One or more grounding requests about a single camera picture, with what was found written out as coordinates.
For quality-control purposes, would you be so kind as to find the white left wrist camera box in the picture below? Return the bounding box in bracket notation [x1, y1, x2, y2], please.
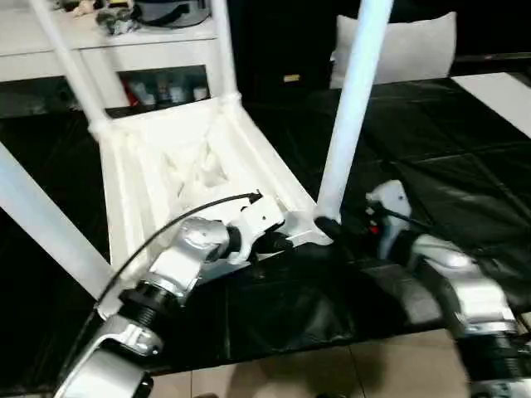
[236, 196, 288, 266]

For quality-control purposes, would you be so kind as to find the white plastic table leg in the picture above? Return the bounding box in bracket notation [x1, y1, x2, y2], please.
[0, 141, 119, 301]
[314, 0, 396, 226]
[211, 0, 244, 107]
[28, 0, 115, 140]

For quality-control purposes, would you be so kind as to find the black work mat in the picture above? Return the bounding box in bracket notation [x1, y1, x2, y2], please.
[0, 73, 531, 386]

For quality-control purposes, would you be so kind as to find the white flat board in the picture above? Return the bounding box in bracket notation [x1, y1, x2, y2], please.
[451, 71, 531, 138]

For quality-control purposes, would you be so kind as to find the white plastic table top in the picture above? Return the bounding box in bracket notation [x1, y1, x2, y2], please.
[86, 95, 338, 323]

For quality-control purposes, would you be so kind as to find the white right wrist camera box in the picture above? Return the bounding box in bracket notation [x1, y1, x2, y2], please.
[365, 180, 412, 260]

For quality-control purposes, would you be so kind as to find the grey pillow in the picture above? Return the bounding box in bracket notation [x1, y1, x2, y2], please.
[329, 11, 458, 89]

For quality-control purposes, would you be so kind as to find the grey black bag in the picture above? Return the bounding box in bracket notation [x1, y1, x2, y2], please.
[93, 0, 213, 36]

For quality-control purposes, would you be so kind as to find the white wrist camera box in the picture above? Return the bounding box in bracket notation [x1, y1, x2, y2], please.
[365, 180, 412, 260]
[236, 196, 288, 266]

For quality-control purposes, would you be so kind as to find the white cabinet with glass doors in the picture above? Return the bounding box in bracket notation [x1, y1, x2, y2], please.
[0, 0, 235, 119]

